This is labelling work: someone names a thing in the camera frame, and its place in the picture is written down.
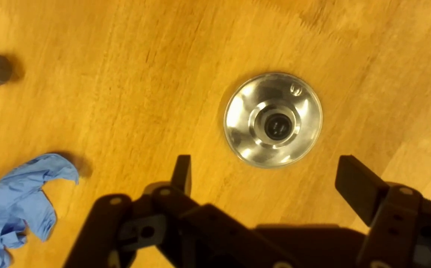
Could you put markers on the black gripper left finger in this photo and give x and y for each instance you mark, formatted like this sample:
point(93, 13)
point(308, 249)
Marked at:
point(117, 227)

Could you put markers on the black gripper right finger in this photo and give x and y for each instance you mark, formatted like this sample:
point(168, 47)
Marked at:
point(399, 218)

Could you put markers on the silver teapot lid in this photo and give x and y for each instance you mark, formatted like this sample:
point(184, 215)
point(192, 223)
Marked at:
point(274, 120)

